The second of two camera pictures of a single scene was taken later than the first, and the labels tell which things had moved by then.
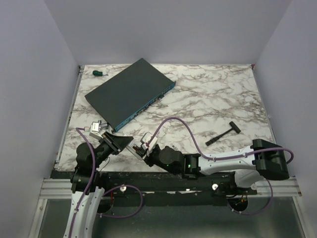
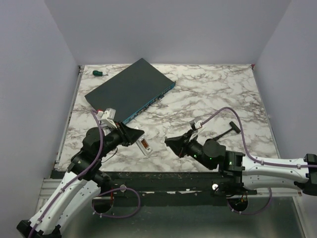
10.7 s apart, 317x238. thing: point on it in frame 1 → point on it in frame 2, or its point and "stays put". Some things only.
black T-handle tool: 234,127 stays put
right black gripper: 147,158 → 179,144
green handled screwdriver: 96,73 stays put
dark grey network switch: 130,93 stays put
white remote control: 137,149 → 144,145
